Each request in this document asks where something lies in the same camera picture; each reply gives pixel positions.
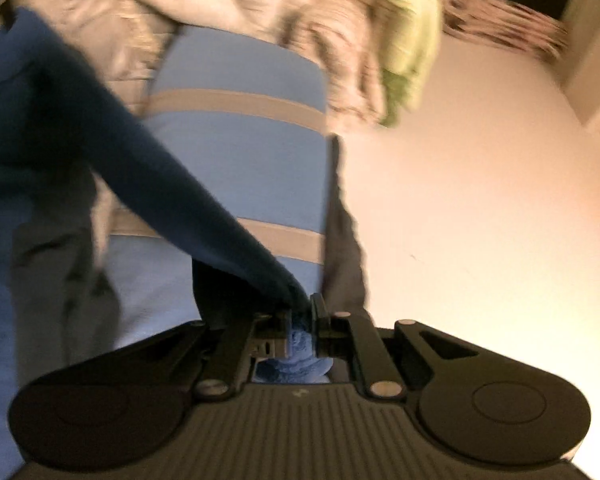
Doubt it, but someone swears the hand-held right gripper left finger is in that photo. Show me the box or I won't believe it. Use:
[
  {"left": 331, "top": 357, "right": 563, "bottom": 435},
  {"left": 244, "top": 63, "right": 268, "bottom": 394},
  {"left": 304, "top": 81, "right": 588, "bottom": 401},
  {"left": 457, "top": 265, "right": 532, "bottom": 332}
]
[{"left": 105, "top": 309, "right": 295, "bottom": 402}]

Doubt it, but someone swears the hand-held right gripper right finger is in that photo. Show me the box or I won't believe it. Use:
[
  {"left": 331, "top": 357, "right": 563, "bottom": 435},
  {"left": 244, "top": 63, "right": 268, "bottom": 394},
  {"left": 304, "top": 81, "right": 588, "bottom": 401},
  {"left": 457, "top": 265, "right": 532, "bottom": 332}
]
[{"left": 310, "top": 292, "right": 481, "bottom": 398}]

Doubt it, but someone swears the blue and grey fleece hoodie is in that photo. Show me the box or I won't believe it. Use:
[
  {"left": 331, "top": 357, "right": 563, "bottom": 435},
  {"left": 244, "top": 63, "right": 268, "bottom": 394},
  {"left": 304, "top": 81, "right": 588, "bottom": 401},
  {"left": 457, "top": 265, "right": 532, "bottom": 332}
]
[{"left": 0, "top": 7, "right": 333, "bottom": 480}]

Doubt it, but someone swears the black garment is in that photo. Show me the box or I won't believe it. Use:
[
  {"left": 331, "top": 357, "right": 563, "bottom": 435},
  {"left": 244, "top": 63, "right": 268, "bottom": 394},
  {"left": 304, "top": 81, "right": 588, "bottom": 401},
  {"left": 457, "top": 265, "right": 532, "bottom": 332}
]
[{"left": 322, "top": 135, "right": 373, "bottom": 321}]

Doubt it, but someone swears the blue grey-striped pillow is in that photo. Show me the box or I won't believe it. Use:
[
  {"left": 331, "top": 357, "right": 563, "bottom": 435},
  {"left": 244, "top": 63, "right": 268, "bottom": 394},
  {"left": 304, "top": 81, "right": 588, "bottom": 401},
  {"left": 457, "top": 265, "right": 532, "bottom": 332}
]
[{"left": 102, "top": 25, "right": 331, "bottom": 361}]

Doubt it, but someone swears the brown patterned cloth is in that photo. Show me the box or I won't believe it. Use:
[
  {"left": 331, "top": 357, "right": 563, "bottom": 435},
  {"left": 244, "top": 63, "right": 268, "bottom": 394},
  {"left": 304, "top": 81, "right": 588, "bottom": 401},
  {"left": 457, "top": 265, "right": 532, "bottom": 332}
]
[{"left": 430, "top": 0, "right": 571, "bottom": 63}]

